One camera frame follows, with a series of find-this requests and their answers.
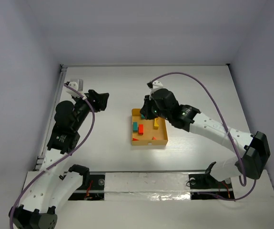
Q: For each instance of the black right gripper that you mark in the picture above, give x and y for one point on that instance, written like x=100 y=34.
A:
x=146 y=109

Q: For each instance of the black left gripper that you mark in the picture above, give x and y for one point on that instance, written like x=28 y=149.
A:
x=94 y=100

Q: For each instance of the yellow arch block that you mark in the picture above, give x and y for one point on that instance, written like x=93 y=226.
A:
x=156 y=124

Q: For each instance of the red rectangular block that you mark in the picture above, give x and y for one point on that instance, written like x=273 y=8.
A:
x=140 y=129

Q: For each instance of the teal rectangular block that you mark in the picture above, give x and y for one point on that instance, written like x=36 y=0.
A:
x=135 y=127

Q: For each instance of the yellow plastic tray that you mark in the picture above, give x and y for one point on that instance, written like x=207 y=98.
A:
x=149 y=131

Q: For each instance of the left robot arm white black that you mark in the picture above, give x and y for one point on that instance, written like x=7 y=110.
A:
x=40 y=201

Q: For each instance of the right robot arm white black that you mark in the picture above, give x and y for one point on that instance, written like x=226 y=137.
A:
x=251 y=150

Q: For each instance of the white foam base board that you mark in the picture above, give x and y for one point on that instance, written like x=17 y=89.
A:
x=136 y=211

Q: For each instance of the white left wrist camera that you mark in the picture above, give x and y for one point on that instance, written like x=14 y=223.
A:
x=77 y=85

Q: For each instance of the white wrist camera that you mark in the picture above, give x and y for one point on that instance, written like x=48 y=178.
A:
x=77 y=85
x=154 y=86

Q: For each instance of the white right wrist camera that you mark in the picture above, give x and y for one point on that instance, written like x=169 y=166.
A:
x=154 y=86

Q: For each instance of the aluminium rail left edge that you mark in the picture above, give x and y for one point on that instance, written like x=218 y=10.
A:
x=50 y=123

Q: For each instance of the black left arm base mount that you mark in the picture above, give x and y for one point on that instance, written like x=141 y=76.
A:
x=95 y=182

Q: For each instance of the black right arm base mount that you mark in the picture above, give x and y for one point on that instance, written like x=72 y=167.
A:
x=202 y=182

